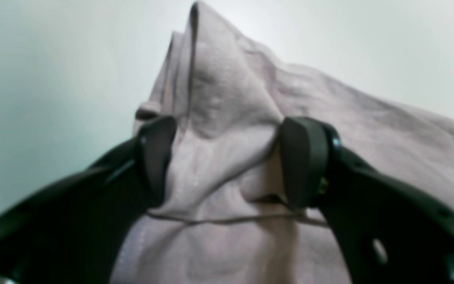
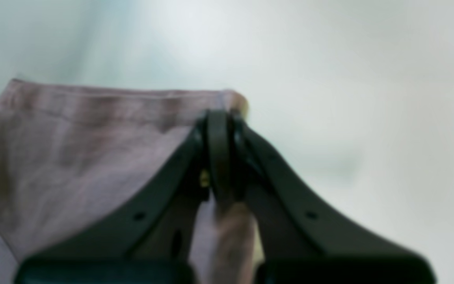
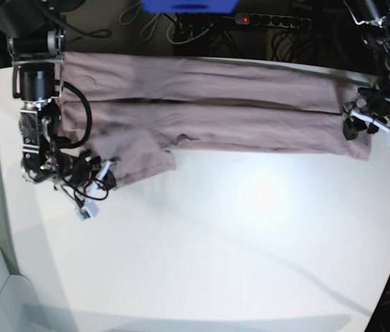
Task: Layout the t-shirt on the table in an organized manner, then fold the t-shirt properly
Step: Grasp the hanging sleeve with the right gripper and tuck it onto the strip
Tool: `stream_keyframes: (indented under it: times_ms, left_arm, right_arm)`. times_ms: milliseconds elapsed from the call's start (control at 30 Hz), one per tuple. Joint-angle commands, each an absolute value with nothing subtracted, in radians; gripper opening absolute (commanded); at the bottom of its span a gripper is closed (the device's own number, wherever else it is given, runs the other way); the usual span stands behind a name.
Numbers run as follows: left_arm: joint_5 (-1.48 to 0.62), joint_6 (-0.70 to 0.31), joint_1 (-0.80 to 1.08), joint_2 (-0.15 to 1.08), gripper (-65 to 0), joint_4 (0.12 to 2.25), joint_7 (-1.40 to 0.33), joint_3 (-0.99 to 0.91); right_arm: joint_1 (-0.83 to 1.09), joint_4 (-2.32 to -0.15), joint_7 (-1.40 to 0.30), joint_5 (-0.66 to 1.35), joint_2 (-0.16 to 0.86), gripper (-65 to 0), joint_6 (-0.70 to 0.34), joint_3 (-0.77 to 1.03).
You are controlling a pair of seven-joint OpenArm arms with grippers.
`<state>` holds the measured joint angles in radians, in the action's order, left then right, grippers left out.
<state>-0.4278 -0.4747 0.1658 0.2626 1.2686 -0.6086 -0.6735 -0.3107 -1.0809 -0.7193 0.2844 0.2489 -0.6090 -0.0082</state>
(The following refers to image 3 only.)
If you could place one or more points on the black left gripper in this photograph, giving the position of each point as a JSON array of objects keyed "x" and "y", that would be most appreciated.
[{"x": 377, "y": 106}]

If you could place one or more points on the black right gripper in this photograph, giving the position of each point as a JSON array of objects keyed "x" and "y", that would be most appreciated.
[{"x": 78, "y": 172}]

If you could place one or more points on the mauve pink t-shirt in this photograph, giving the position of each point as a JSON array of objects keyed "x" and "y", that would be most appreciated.
[{"x": 143, "y": 108}]

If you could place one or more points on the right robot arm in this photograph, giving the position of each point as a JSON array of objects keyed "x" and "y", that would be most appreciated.
[{"x": 35, "y": 31}]

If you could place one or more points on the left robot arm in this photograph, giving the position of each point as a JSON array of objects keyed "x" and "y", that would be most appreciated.
[{"x": 375, "y": 15}]

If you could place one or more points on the black power strip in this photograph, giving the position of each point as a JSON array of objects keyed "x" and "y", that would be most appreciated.
[{"x": 272, "y": 21}]

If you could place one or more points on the blue plastic box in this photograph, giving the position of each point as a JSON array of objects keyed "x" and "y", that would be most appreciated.
[{"x": 189, "y": 6}]

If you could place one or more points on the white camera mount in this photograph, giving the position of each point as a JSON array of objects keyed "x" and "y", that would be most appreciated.
[
  {"x": 86, "y": 204},
  {"x": 351, "y": 110}
]

